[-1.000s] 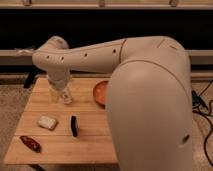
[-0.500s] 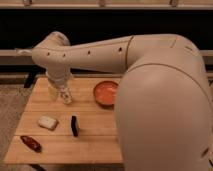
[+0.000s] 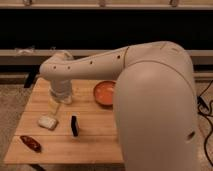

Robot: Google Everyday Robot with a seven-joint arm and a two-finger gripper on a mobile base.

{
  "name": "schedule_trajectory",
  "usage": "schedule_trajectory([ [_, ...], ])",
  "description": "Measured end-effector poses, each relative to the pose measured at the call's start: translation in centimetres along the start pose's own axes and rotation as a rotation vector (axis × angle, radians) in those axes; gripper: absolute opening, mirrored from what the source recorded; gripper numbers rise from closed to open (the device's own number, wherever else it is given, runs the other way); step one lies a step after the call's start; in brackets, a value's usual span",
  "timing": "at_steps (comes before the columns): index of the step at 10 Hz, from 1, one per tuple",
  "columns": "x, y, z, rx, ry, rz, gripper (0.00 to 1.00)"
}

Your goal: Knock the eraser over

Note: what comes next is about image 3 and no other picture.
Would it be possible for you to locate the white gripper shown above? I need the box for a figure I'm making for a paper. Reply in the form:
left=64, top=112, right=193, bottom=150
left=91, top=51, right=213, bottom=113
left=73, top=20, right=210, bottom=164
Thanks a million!
left=48, top=80, right=72, bottom=116

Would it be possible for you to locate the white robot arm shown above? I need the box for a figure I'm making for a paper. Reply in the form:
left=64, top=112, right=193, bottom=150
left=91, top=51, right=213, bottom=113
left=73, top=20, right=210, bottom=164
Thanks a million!
left=40, top=41, right=200, bottom=171

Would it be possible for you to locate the wooden table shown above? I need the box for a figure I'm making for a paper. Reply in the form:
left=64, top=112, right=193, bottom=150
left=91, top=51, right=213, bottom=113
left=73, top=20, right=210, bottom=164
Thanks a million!
left=4, top=78, right=123, bottom=164

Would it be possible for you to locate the orange bowl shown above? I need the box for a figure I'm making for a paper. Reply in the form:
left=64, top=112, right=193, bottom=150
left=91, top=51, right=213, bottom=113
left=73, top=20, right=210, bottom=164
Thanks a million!
left=93, top=81, right=115, bottom=106

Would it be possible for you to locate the grey wall ledge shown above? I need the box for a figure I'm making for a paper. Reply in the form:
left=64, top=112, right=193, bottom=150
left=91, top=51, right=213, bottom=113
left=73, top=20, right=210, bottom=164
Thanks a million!
left=0, top=49, right=213, bottom=65

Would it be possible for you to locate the black cable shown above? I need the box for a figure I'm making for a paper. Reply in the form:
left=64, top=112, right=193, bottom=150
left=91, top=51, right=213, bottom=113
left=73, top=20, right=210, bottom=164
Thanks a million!
left=197, top=79, right=213, bottom=168

